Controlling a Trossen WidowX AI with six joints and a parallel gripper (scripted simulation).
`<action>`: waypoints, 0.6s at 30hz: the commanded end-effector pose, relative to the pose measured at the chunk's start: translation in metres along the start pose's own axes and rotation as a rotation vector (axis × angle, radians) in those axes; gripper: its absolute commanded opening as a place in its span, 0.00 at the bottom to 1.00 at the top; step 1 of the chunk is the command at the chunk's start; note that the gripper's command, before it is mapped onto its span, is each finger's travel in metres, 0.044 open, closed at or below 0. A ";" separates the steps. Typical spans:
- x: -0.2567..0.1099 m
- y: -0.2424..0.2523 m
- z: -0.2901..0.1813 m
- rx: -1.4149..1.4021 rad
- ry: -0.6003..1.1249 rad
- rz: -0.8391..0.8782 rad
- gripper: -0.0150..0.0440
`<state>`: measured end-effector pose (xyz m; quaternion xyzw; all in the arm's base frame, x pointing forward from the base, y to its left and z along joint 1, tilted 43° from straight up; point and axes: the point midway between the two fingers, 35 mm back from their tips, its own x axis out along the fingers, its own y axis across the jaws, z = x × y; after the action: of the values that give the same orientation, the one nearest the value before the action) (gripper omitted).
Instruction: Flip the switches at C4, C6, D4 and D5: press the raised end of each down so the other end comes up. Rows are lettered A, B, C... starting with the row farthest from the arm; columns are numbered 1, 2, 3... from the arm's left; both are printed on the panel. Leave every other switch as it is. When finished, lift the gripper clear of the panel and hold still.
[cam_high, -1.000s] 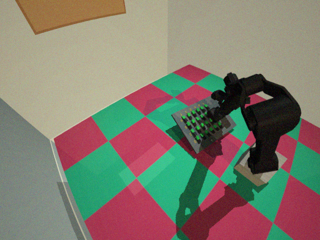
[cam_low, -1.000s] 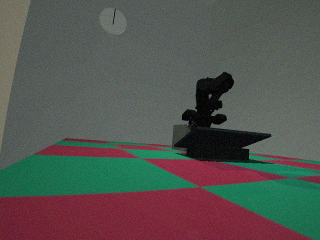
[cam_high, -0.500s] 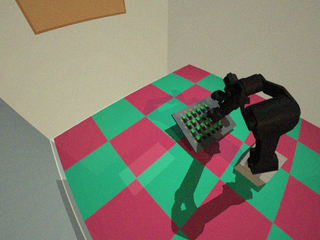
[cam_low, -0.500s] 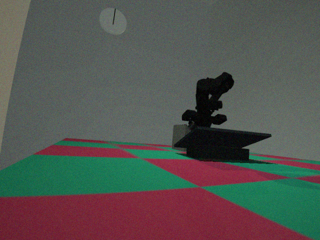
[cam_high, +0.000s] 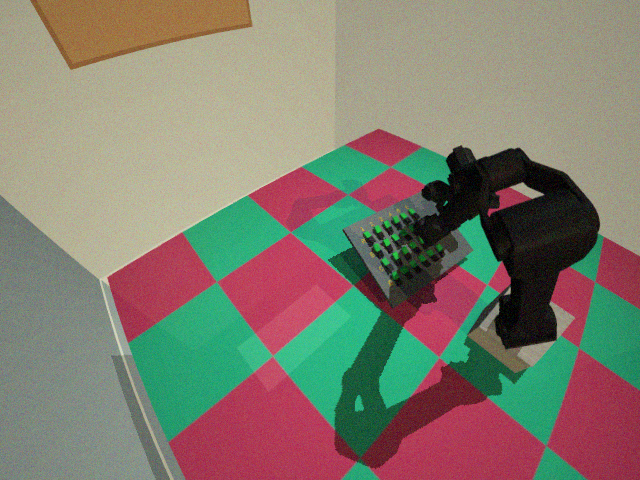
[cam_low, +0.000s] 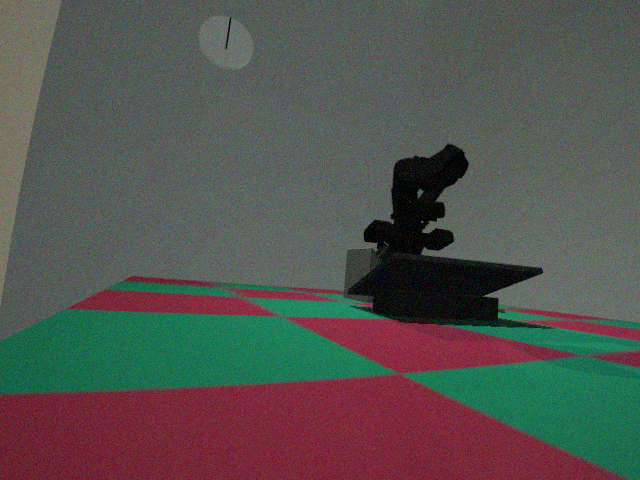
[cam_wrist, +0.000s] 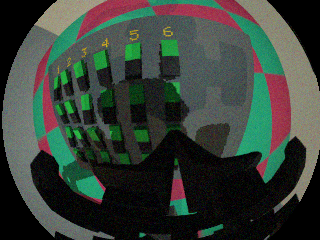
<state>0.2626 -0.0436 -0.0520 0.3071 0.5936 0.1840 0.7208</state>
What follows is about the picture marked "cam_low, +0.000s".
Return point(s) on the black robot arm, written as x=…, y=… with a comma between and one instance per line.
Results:
x=432, y=175

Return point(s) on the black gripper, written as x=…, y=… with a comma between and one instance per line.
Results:
x=407, y=237

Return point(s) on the grey switch panel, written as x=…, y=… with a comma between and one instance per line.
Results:
x=435, y=287

